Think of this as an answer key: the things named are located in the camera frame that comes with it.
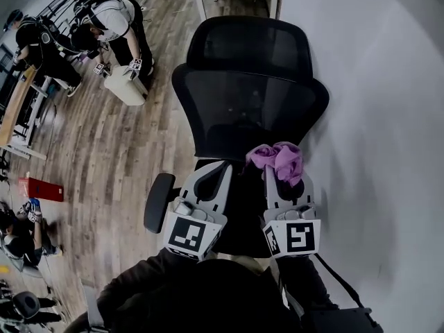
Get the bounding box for white trash bin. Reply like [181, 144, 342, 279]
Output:
[103, 65, 148, 107]

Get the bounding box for person's left forearm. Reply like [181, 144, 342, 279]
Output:
[99, 246, 205, 325]

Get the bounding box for black shoulder bag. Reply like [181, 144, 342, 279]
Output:
[300, 253, 384, 333]

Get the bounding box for person's beige trousers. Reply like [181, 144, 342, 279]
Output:
[225, 255, 262, 274]

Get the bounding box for grey shoulder strap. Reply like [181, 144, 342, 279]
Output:
[81, 282, 105, 333]

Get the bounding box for black office chair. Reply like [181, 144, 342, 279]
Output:
[144, 15, 330, 259]

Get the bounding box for person's dark jacket torso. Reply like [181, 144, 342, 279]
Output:
[69, 255, 313, 333]

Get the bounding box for purple cloth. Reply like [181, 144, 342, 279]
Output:
[242, 141, 305, 188]

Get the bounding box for wooden desk with white frame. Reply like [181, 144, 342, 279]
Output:
[0, 64, 48, 161]

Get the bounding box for red box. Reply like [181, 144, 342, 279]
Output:
[17, 176, 65, 203]

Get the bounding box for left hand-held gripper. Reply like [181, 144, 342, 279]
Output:
[162, 160, 233, 263]

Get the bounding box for person's right forearm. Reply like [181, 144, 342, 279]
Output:
[273, 253, 339, 311]

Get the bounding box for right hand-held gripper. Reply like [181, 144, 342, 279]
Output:
[262, 164, 322, 259]

